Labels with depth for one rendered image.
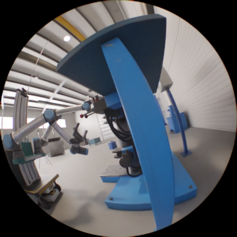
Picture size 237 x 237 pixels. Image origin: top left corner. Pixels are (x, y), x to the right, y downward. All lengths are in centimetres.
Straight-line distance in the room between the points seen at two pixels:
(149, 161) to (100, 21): 660
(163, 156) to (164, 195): 11
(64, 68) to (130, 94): 26
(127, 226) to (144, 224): 13
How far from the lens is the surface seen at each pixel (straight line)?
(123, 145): 114
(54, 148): 863
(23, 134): 104
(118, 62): 20
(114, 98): 54
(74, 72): 35
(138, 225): 84
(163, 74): 147
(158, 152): 15
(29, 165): 163
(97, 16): 648
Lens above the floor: 76
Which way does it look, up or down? 8 degrees up
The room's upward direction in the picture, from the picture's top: 17 degrees counter-clockwise
